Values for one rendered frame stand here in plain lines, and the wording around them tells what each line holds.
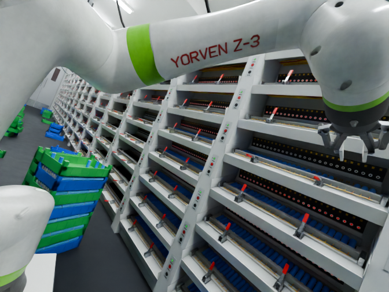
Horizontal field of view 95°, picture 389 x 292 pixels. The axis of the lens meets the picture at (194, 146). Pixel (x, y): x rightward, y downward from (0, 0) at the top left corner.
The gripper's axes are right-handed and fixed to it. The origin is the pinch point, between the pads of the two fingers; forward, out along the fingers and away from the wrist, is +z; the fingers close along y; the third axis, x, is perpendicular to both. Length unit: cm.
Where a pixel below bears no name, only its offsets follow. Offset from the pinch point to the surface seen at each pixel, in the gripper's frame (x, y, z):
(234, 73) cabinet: -74, 67, 25
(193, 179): 12, 69, 19
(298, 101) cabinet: -42, 22, 28
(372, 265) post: 26.1, -4.4, 17.8
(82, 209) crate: 47, 121, -10
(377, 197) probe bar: 6.5, -5.9, 19.2
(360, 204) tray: 10.3, -2.1, 15.5
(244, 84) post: -43, 45, 8
